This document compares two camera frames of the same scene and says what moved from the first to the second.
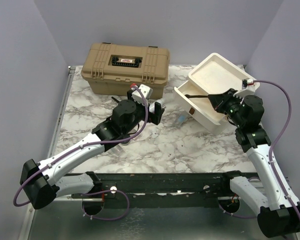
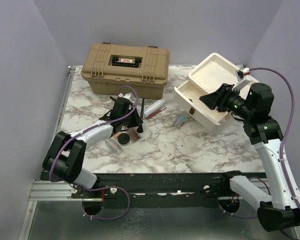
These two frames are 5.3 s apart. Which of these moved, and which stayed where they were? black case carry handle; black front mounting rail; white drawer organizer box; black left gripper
Moved: black left gripper
Stayed: black case carry handle; white drawer organizer box; black front mounting rail
